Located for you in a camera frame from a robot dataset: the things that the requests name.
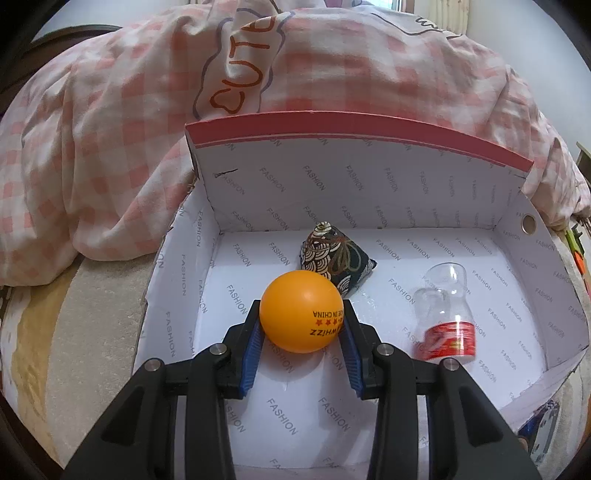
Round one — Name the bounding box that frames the blue patterned item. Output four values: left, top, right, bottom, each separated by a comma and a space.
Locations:
517, 399, 561, 462

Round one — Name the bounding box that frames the pink checked blanket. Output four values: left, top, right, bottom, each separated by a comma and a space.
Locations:
0, 0, 585, 289

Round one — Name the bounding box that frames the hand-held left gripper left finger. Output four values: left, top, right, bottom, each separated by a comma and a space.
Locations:
60, 300, 266, 480

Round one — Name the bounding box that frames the wooden furniture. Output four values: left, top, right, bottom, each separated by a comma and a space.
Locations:
575, 141, 591, 185

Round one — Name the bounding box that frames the dark wooden headboard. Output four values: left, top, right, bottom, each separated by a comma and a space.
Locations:
0, 25, 116, 116

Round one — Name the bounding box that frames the green and orange toy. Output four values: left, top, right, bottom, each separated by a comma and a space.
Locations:
566, 226, 587, 284

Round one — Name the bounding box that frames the clear bottle with red label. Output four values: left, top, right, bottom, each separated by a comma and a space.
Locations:
412, 262, 477, 361

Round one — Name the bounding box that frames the dark patterned fabric pouch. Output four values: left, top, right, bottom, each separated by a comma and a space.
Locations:
299, 222, 378, 296

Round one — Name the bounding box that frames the white cardboard box red rim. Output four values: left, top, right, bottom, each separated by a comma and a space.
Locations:
131, 111, 591, 480

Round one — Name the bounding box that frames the orange ping pong ball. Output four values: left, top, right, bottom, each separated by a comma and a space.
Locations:
259, 271, 345, 354

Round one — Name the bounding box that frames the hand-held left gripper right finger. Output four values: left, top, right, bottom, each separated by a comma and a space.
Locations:
341, 302, 543, 480

